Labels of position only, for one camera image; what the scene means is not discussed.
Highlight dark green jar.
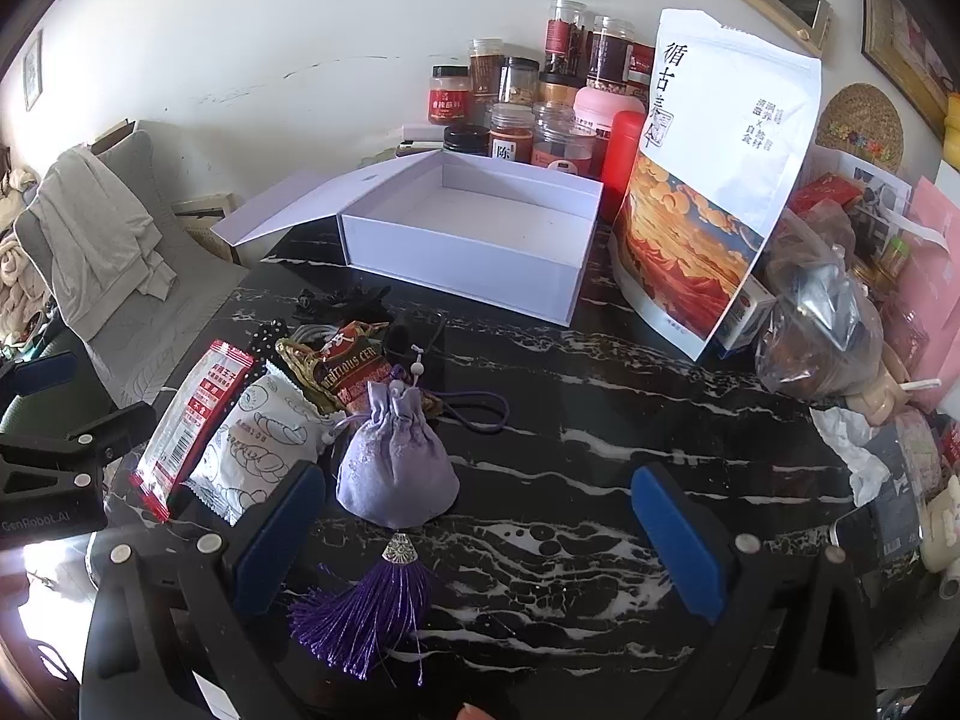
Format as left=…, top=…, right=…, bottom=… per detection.
left=442, top=125, right=491, bottom=158

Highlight tall brown powder jar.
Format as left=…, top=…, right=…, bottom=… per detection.
left=469, top=37, right=506, bottom=102

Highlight small black pouch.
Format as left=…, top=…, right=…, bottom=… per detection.
left=382, top=319, right=447, bottom=376

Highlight round woven mat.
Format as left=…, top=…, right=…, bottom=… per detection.
left=815, top=82, right=905, bottom=173

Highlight red and white packet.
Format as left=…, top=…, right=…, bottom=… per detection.
left=127, top=339, right=256, bottom=524

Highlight pile of clothes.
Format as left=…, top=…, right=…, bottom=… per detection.
left=0, top=142, right=57, bottom=361

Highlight orange powder jar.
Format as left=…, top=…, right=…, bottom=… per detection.
left=489, top=103, right=536, bottom=164

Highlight grey garment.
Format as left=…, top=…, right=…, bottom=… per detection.
left=30, top=146, right=177, bottom=342

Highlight crumpled white tissue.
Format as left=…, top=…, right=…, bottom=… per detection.
left=810, top=405, right=893, bottom=507

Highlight flat white box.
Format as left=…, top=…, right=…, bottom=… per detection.
left=397, top=125, right=445, bottom=158

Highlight small white and blue box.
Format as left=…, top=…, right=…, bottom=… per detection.
left=709, top=277, right=777, bottom=357

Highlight red label spice jar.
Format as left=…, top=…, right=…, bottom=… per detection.
left=429, top=64, right=470, bottom=126

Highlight dark label bean jar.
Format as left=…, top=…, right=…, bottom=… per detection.
left=587, top=15, right=636, bottom=95

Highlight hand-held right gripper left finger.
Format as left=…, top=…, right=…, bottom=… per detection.
left=79, top=457, right=327, bottom=720

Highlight red canister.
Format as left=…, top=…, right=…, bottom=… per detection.
left=600, top=111, right=647, bottom=224

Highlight large white and orange pouch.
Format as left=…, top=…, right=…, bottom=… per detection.
left=611, top=7, right=824, bottom=362

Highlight grey cushioned chair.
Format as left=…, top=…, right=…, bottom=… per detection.
left=15, top=120, right=248, bottom=406

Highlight pink bag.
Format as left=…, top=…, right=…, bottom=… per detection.
left=881, top=176, right=960, bottom=413

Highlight white patterned snack packet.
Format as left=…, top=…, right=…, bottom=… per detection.
left=184, top=360, right=346, bottom=527

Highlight lavender sachet with purple tassel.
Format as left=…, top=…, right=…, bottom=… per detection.
left=289, top=364, right=511, bottom=672

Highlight white gift box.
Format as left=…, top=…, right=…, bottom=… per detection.
left=210, top=148, right=605, bottom=327

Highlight gold and brown snack packet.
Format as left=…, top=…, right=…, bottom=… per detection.
left=276, top=321, right=391, bottom=415

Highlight black scrunchie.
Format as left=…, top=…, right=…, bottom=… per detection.
left=295, top=283, right=392, bottom=320

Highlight black polka dot hair band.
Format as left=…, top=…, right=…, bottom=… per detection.
left=244, top=322, right=290, bottom=361

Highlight tall dark red label jar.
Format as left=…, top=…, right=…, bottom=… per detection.
left=545, top=0, right=588, bottom=83

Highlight clear plastic bag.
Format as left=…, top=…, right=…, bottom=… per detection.
left=754, top=210, right=886, bottom=402

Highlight black lid herb slice jar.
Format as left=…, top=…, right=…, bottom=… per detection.
left=499, top=56, right=541, bottom=106

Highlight large framed picture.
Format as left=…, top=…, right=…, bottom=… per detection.
left=859, top=0, right=957, bottom=136

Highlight pink canister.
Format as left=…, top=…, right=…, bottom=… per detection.
left=574, top=86, right=647, bottom=137

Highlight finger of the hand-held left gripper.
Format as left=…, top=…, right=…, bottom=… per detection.
left=0, top=400, right=157, bottom=500
left=0, top=351, right=80, bottom=400

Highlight small wall picture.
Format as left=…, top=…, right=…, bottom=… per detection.
left=21, top=34, right=44, bottom=112

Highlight clear jar with orange label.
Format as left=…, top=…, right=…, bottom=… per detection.
left=532, top=101, right=597, bottom=177

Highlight white paper bag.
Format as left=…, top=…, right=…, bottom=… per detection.
left=825, top=146, right=912, bottom=256

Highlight black lid tan jar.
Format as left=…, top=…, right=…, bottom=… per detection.
left=540, top=73, right=582, bottom=107

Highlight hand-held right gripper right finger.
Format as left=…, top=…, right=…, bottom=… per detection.
left=630, top=463, right=878, bottom=720

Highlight red snack packet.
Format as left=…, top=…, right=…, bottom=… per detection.
left=787, top=172, right=863, bottom=218

